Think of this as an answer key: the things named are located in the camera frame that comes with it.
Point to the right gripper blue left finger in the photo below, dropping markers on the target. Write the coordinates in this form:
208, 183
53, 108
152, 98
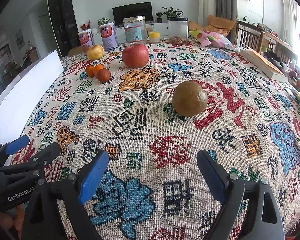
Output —
90, 176

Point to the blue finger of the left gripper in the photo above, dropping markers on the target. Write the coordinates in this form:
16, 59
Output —
16, 145

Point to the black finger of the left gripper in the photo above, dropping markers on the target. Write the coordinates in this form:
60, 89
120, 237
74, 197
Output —
41, 154

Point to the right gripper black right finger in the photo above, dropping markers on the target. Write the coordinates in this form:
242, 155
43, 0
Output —
215, 176

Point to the brown russet pear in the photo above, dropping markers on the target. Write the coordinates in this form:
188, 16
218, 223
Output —
189, 99

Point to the reddish small mandarin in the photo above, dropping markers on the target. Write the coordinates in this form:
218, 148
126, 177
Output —
103, 75

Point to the orange mandarin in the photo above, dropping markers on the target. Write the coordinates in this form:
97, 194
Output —
90, 71
97, 68

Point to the red apple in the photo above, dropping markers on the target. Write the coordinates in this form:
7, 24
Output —
135, 56

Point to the person left hand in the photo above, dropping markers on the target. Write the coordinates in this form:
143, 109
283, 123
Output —
8, 221

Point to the white cardboard box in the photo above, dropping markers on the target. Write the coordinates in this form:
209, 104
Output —
21, 96

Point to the patterned woven tablecloth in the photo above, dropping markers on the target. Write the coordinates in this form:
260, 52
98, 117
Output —
153, 188

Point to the pink can left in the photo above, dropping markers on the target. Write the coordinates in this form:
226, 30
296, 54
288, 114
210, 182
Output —
86, 39

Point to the pink can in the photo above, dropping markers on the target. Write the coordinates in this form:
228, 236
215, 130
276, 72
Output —
86, 39
108, 35

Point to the pink can right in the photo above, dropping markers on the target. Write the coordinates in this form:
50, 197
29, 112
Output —
108, 35

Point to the red flower vase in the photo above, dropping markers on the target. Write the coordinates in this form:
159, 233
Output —
85, 26

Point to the green potted plant left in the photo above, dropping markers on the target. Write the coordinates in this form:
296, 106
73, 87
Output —
102, 21

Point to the green potted plant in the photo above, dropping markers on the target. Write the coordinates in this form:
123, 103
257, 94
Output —
102, 21
170, 12

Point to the small yellow lid jar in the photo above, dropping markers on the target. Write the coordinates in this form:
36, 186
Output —
154, 37

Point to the glass jar gold lid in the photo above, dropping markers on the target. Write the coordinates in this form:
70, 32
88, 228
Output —
130, 24

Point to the pile of dried nuts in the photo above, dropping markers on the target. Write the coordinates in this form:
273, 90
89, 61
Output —
177, 40

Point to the dark glass cabinet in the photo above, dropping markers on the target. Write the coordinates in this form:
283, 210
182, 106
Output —
64, 25

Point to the white tv cabinet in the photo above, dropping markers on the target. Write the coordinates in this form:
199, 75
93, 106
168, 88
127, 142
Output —
162, 28

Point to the orange lounge chair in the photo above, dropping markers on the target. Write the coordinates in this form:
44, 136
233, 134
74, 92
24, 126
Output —
215, 24

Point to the small dark potted plant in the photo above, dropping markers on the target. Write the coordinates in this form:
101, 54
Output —
159, 17

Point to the clear jar black lid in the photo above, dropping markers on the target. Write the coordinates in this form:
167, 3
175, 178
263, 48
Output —
178, 27

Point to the black television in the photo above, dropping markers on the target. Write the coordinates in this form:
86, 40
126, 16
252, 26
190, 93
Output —
133, 10

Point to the green potted plant right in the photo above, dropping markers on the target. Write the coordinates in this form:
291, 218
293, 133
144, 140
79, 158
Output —
170, 12

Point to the white sheer curtain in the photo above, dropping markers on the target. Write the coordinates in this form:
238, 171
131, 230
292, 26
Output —
291, 22

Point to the white standing air conditioner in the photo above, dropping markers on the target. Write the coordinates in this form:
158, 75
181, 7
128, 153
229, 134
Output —
206, 8

